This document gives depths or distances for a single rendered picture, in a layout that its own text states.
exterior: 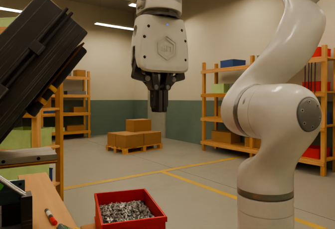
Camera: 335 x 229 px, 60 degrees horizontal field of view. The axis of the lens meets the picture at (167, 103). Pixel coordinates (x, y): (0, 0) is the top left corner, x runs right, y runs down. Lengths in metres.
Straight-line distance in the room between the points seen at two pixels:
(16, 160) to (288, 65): 0.79
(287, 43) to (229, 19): 7.06
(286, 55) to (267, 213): 0.34
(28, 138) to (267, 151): 3.22
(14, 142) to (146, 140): 4.11
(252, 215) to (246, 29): 6.78
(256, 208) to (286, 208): 0.06
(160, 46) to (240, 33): 6.92
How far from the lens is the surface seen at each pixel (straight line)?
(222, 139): 6.99
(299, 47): 0.70
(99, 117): 10.72
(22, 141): 3.67
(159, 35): 0.52
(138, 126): 7.56
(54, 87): 1.08
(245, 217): 0.68
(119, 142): 7.02
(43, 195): 1.37
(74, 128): 9.88
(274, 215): 0.67
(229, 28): 7.68
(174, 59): 0.53
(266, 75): 0.71
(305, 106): 0.58
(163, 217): 1.01
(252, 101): 0.62
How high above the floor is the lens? 1.31
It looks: 1 degrees down
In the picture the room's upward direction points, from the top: straight up
